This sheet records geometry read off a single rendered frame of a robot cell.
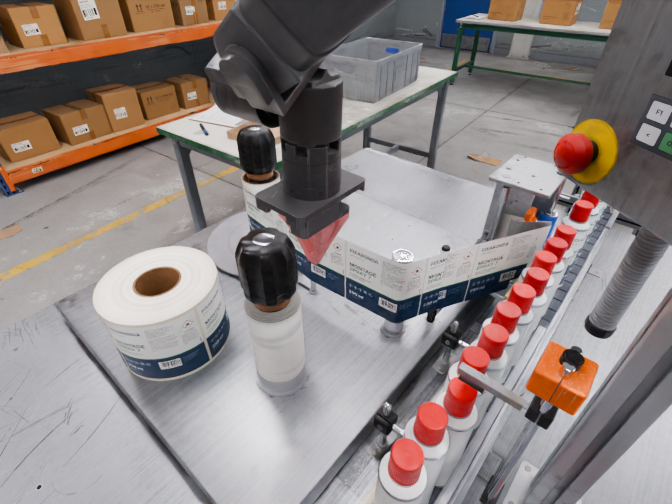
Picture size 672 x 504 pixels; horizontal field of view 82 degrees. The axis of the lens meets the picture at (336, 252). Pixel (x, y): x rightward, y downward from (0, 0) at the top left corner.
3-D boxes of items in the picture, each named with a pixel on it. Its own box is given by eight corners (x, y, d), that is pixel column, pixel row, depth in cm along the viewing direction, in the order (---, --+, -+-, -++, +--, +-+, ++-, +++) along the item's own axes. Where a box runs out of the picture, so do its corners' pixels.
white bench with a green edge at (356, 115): (364, 153, 357) (368, 57, 308) (439, 175, 322) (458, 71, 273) (192, 256, 237) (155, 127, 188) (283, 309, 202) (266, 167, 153)
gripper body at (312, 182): (254, 210, 39) (245, 140, 35) (321, 175, 45) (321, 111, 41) (301, 236, 36) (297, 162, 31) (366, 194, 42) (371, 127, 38)
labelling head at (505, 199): (484, 251, 97) (513, 154, 81) (538, 274, 90) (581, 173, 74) (458, 280, 88) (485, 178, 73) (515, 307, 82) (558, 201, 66)
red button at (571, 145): (582, 125, 37) (555, 128, 37) (614, 140, 34) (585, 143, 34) (568, 162, 40) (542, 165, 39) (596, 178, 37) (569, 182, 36)
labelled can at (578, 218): (541, 271, 91) (574, 194, 79) (564, 280, 89) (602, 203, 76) (533, 282, 88) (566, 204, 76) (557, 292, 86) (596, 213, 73)
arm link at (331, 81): (315, 78, 29) (356, 64, 33) (249, 64, 32) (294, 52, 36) (316, 163, 34) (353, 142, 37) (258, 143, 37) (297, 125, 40)
